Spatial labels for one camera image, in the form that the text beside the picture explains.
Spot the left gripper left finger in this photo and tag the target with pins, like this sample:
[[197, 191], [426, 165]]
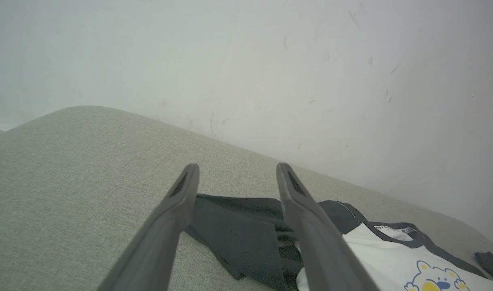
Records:
[[161, 238]]

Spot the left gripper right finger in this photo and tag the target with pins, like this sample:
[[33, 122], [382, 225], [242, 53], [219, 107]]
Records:
[[319, 238]]

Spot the white shirt with dark sleeves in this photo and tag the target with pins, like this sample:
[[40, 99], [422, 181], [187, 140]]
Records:
[[392, 262]]

